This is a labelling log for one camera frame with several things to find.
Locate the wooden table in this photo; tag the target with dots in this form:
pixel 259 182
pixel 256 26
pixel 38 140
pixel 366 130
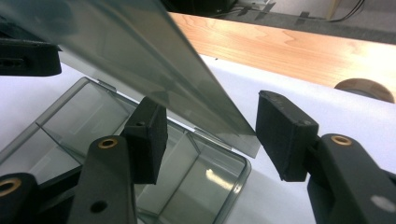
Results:
pixel 264 46

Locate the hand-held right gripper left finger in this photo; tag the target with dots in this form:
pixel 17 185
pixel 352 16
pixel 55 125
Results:
pixel 146 146

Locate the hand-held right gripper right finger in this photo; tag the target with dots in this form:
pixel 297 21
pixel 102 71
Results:
pixel 285 137

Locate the black tape strip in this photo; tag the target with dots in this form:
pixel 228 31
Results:
pixel 302 18
pixel 244 11
pixel 264 8

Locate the clear grey compartment box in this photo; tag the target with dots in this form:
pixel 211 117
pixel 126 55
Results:
pixel 124 56

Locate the white board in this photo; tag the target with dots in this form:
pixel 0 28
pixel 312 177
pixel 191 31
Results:
pixel 311 102

